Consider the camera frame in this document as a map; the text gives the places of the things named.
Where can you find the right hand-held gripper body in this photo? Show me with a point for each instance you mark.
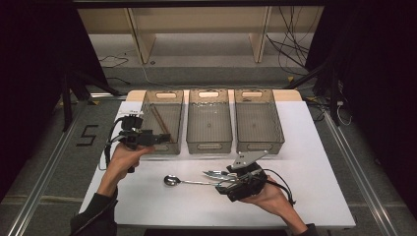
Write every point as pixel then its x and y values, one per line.
pixel 249 183

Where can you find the dark curtain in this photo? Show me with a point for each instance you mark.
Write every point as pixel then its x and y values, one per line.
pixel 380 82
pixel 32 82

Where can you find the grey translucent plastic bin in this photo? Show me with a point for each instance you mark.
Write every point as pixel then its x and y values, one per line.
pixel 209 126
pixel 170 114
pixel 259 126

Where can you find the person's left hand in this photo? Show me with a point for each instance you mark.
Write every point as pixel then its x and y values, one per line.
pixel 123 164

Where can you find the metal spoon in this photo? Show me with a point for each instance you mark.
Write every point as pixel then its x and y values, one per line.
pixel 172 180

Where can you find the person's right hand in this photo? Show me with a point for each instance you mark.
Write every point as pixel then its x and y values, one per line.
pixel 273 198

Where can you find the aluminium floor rail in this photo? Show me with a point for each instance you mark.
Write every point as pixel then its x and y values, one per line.
pixel 46 177
pixel 364 177

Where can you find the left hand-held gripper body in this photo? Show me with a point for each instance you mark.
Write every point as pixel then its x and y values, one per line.
pixel 137 137

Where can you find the light wooden shelf unit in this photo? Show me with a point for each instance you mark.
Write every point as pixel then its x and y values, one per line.
pixel 196 19

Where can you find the white table cover sheet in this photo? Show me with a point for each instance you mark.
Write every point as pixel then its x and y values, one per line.
pixel 305 147

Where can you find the black metal stand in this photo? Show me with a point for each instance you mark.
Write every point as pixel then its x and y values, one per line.
pixel 332 95
pixel 67 105

